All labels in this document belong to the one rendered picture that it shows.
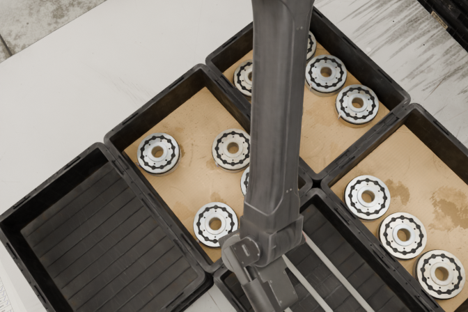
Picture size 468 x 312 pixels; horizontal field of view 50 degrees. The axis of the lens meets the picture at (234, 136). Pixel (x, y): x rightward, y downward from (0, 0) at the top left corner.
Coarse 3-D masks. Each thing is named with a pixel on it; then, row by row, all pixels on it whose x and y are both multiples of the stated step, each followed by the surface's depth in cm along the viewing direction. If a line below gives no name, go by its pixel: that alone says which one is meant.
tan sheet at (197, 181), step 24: (192, 96) 127; (168, 120) 126; (192, 120) 125; (216, 120) 125; (192, 144) 123; (192, 168) 121; (216, 168) 121; (168, 192) 120; (192, 192) 119; (216, 192) 119; (240, 192) 118; (192, 216) 117; (240, 216) 117
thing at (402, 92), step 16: (320, 16) 123; (240, 32) 121; (336, 32) 120; (224, 48) 120; (352, 48) 118; (208, 64) 119; (368, 64) 116; (224, 80) 117; (384, 80) 115; (240, 96) 116; (352, 144) 110; (336, 160) 111; (320, 176) 108
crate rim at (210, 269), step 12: (192, 72) 118; (204, 72) 119; (216, 84) 117; (156, 96) 117; (228, 96) 116; (144, 108) 116; (240, 108) 115; (132, 120) 116; (108, 132) 115; (108, 144) 114; (120, 156) 113; (300, 168) 109; (144, 192) 110; (300, 192) 107; (156, 204) 109; (168, 216) 108; (180, 240) 106; (192, 252) 105; (204, 264) 104; (216, 264) 104
